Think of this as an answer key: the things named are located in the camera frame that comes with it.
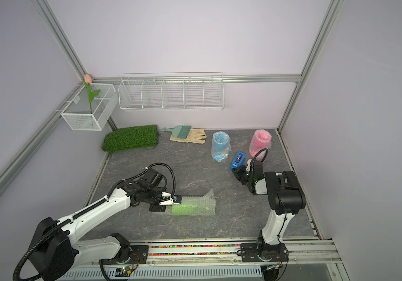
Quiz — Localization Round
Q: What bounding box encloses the blue tape dispenser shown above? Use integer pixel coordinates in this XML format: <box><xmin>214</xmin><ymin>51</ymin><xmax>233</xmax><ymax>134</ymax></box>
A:
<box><xmin>230</xmin><ymin>152</ymin><xmax>246</xmax><ymax>170</ymax></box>

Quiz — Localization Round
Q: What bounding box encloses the blue plastic wine glass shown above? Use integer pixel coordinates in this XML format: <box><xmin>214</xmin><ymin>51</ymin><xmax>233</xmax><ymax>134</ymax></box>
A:
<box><xmin>212</xmin><ymin>131</ymin><xmax>230</xmax><ymax>160</ymax></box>

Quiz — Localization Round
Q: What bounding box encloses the green plastic wine glass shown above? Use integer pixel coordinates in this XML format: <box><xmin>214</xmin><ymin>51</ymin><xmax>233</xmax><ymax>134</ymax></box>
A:
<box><xmin>172</xmin><ymin>197</ymin><xmax>215</xmax><ymax>215</ymax></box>

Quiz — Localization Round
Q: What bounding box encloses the bubble wrap sheet stack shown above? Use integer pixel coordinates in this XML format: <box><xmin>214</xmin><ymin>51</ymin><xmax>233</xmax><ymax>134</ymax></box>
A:
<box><xmin>167</xmin><ymin>189</ymin><xmax>217</xmax><ymax>217</ymax></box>

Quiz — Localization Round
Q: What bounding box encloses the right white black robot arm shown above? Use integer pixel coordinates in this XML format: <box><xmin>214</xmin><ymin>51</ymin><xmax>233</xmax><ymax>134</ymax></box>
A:
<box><xmin>232</xmin><ymin>160</ymin><xmax>306</xmax><ymax>264</ymax></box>

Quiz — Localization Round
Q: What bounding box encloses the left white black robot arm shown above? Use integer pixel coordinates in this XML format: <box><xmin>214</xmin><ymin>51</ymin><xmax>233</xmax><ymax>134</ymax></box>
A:
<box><xmin>12</xmin><ymin>164</ymin><xmax>182</xmax><ymax>281</ymax></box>

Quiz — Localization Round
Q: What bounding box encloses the beige cloth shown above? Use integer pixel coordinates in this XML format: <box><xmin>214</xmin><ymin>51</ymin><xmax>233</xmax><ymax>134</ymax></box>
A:
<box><xmin>170</xmin><ymin>128</ymin><xmax>207</xmax><ymax>144</ymax></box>

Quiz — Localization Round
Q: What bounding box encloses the green artificial grass mat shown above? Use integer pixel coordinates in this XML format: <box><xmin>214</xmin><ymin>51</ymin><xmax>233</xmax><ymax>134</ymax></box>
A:
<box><xmin>101</xmin><ymin>125</ymin><xmax>159</xmax><ymax>153</ymax></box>

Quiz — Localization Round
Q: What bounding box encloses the artificial pink tulip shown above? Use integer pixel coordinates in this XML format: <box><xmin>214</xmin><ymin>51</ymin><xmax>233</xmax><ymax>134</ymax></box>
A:
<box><xmin>84</xmin><ymin>74</ymin><xmax>100</xmax><ymax>114</ymax></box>

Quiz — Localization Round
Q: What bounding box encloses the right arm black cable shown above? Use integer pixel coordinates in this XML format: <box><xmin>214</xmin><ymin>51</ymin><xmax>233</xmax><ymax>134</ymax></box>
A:
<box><xmin>249</xmin><ymin>148</ymin><xmax>269</xmax><ymax>176</ymax></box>

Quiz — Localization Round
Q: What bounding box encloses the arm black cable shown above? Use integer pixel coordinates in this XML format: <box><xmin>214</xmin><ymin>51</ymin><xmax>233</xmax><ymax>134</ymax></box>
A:
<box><xmin>249</xmin><ymin>148</ymin><xmax>269</xmax><ymax>176</ymax></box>
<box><xmin>12</xmin><ymin>162</ymin><xmax>177</xmax><ymax>281</ymax></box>

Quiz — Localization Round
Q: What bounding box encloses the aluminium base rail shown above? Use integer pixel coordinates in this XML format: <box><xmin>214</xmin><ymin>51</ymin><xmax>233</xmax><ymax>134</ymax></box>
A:
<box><xmin>58</xmin><ymin>240</ymin><xmax>349</xmax><ymax>281</ymax></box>

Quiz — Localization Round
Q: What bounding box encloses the long white wire shelf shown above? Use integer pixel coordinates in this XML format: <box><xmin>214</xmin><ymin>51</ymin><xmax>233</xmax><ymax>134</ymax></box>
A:
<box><xmin>118</xmin><ymin>72</ymin><xmax>225</xmax><ymax>111</ymax></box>

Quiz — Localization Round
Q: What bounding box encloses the small white wire basket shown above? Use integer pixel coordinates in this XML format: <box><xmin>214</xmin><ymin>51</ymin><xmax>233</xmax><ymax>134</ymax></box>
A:
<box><xmin>60</xmin><ymin>83</ymin><xmax>119</xmax><ymax>131</ymax></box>

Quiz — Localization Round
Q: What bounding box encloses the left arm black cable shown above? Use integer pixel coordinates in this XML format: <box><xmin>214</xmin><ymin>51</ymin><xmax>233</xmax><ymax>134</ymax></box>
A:
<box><xmin>12</xmin><ymin>162</ymin><xmax>177</xmax><ymax>281</ymax></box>

